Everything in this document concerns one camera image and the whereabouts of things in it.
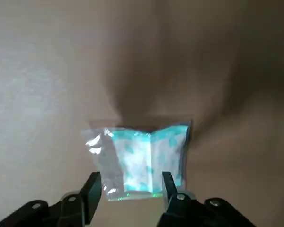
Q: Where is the teal bandage roll clear bag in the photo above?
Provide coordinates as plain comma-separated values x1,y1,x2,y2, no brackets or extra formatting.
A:
81,120,193,202

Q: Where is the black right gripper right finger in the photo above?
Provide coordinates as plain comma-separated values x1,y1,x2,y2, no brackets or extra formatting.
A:
156,172,258,227

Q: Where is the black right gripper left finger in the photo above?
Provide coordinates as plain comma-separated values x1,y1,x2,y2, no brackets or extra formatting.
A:
0,172,102,227

